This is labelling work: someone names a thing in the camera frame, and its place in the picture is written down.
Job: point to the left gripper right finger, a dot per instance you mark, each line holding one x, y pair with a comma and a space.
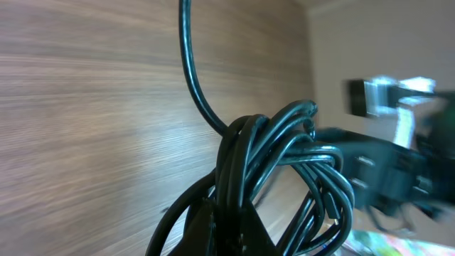
255, 239

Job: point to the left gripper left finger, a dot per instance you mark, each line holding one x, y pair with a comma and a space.
199, 238

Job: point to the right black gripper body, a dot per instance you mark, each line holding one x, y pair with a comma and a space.
385, 175

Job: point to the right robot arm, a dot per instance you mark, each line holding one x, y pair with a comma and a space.
441, 134

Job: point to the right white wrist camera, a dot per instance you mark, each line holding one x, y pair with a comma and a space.
384, 96

